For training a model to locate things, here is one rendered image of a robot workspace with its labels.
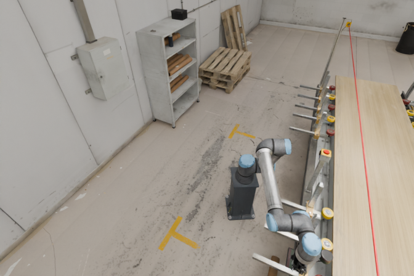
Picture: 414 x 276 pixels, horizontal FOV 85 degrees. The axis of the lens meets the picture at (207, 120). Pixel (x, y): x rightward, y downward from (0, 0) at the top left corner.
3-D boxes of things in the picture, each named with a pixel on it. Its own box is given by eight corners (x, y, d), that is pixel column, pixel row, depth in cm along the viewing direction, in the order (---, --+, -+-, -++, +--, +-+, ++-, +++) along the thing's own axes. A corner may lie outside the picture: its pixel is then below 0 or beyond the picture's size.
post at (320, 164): (305, 191, 208) (320, 159, 180) (305, 187, 212) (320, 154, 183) (310, 193, 207) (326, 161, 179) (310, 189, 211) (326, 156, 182)
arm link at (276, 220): (254, 134, 168) (270, 225, 117) (271, 135, 168) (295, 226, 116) (252, 145, 175) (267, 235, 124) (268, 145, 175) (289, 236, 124)
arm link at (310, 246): (319, 231, 114) (326, 252, 106) (312, 241, 122) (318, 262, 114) (300, 230, 115) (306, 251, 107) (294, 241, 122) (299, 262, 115)
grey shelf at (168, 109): (153, 121, 400) (134, 31, 302) (180, 96, 462) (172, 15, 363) (174, 128, 384) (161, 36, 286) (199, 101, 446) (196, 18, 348)
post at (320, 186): (301, 218, 193) (318, 185, 162) (302, 214, 195) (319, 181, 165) (305, 220, 191) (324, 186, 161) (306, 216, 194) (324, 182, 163)
